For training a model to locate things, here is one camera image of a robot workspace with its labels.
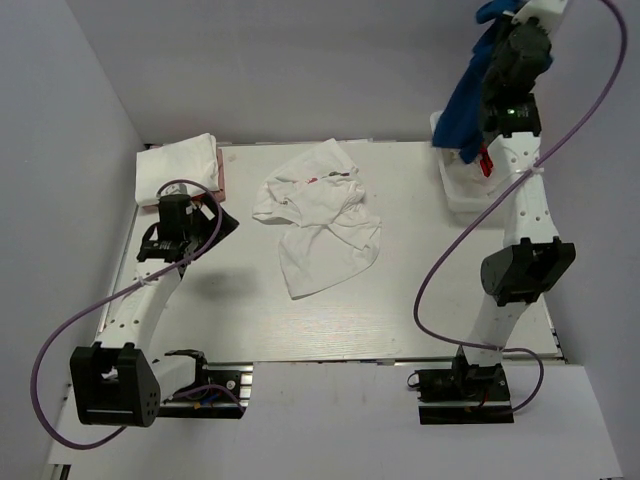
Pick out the blue t-shirt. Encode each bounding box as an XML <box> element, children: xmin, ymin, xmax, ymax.
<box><xmin>433</xmin><ymin>1</ymin><xmax>542</xmax><ymax>163</ymax></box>

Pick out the white cartoon-print t-shirt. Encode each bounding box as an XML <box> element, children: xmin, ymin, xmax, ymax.
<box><xmin>252</xmin><ymin>139</ymin><xmax>382</xmax><ymax>300</ymax></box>

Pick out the white red-print t-shirt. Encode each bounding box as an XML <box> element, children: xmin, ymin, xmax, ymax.
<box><xmin>444</xmin><ymin>146</ymin><xmax>498</xmax><ymax>197</ymax></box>

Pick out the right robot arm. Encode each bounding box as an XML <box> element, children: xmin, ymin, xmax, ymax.
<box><xmin>451</xmin><ymin>15</ymin><xmax>576</xmax><ymax>399</ymax></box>

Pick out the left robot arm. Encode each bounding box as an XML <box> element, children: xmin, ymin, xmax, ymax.
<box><xmin>70</xmin><ymin>194</ymin><xmax>239</xmax><ymax>427</ymax></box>

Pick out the folded white t-shirt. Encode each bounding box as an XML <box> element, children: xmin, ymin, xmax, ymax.
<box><xmin>135</xmin><ymin>133</ymin><xmax>220</xmax><ymax>207</ymax></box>

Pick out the white plastic basket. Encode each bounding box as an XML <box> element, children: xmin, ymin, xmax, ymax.
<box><xmin>429</xmin><ymin>110</ymin><xmax>511</xmax><ymax>216</ymax></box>

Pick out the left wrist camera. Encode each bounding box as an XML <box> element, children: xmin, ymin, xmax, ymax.
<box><xmin>163</xmin><ymin>183</ymin><xmax>191</xmax><ymax>197</ymax></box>

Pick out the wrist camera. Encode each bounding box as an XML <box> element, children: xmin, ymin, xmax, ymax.
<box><xmin>512</xmin><ymin>0</ymin><xmax>569</xmax><ymax>38</ymax></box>
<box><xmin>163</xmin><ymin>183</ymin><xmax>191</xmax><ymax>197</ymax></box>

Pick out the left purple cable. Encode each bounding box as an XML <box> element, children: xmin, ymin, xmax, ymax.
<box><xmin>33</xmin><ymin>179</ymin><xmax>224</xmax><ymax>449</ymax></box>

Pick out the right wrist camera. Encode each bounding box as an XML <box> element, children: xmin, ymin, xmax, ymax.
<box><xmin>512</xmin><ymin>0</ymin><xmax>569</xmax><ymax>38</ymax></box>

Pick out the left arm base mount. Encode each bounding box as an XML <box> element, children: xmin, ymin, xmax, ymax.
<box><xmin>158</xmin><ymin>349</ymin><xmax>253</xmax><ymax>420</ymax></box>

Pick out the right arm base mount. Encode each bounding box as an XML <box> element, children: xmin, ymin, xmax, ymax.
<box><xmin>407</xmin><ymin>351</ymin><xmax>514</xmax><ymax>425</ymax></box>

